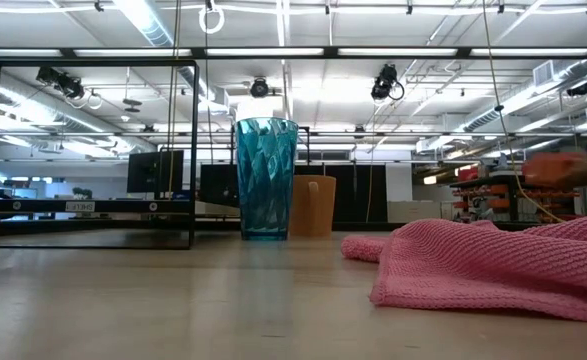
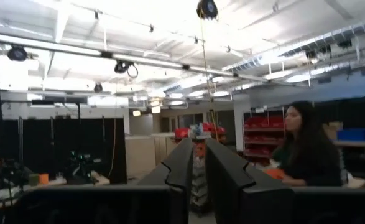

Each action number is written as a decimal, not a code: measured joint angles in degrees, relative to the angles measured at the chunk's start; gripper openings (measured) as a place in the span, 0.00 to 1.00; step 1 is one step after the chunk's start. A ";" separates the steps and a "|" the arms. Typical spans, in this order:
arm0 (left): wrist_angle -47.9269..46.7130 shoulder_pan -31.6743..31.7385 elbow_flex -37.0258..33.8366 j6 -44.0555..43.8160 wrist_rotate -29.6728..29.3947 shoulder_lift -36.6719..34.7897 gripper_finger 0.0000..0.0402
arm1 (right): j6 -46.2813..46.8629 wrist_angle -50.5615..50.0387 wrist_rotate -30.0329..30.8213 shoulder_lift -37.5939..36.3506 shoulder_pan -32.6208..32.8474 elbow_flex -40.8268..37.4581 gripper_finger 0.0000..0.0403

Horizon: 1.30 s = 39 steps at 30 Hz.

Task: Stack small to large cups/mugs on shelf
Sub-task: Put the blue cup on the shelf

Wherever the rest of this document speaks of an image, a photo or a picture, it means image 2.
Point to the small green cup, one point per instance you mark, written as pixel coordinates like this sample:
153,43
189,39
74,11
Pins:
33,179

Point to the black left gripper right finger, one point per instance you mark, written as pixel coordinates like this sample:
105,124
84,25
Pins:
225,174

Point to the blue plastic bin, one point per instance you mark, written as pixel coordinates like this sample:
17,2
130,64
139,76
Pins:
354,134

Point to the black overhead light beam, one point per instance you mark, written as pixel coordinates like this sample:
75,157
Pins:
106,55

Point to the cardboard box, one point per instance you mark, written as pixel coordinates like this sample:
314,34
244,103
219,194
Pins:
333,129

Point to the beige cabinet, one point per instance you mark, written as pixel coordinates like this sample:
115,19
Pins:
141,154

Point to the background work table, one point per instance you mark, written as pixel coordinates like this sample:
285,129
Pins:
356,143

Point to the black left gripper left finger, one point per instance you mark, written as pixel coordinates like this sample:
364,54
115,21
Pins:
179,174

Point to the black partition wall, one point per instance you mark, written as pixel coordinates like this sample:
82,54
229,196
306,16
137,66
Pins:
45,146

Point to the small orange cup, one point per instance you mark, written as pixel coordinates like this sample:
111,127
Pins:
43,179

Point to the background wooden table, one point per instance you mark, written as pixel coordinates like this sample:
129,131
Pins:
54,183

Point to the person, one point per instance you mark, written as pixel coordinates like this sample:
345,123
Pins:
309,155

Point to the orange object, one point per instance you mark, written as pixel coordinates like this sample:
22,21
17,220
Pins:
275,173

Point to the small black hanging reel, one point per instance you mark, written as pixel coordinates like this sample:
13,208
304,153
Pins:
98,87

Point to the shelf rack with red bins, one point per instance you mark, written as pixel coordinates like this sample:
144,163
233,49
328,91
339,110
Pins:
263,137

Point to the background robot with green lights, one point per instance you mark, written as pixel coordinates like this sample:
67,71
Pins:
79,168

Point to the silver air duct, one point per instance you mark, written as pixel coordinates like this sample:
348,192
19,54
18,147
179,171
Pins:
294,51

